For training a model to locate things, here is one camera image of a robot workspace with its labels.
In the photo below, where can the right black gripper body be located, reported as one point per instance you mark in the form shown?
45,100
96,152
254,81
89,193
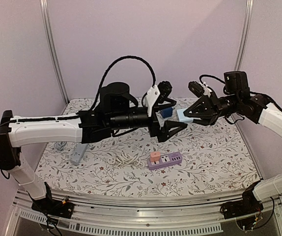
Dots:
214,107

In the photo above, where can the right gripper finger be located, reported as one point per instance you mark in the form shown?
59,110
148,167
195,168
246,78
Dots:
204,121
200,109

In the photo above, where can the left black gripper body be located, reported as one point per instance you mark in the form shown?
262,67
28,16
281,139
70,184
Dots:
154,129

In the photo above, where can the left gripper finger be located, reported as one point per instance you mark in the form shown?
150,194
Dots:
171,128
168,103

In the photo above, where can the dark blue cube socket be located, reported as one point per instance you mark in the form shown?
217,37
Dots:
167,112

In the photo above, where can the light blue plug adapter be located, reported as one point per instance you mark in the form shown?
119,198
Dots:
182,117

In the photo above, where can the pink plug adapter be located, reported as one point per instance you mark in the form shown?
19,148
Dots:
155,156

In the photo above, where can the purple power strip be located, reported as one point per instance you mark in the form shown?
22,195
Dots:
166,160

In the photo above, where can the light blue power strip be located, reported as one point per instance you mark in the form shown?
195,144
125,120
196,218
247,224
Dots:
78,153

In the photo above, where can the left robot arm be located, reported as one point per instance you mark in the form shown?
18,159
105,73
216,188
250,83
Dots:
116,110

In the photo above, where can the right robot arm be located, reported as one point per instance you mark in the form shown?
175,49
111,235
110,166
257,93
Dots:
238,98

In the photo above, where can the floral patterned table mat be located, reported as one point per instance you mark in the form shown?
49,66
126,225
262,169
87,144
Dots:
215,159

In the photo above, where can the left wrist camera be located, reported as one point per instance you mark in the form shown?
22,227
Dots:
157,93

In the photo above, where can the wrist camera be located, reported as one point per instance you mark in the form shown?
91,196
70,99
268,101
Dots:
157,93
199,89

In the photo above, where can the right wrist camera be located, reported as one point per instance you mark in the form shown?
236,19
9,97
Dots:
199,89

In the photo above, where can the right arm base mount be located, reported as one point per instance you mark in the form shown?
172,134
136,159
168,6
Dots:
241,207

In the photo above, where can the aluminium front rail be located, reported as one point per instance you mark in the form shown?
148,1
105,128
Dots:
196,215

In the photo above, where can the right aluminium frame post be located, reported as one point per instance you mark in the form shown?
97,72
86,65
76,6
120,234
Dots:
244,34

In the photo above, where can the aluminium frame post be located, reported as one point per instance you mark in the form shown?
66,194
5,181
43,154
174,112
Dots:
244,34
52,49

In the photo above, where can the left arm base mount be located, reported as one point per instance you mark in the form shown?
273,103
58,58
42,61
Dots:
49,206

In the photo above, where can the left aluminium frame post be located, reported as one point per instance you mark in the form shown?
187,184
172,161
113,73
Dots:
52,49

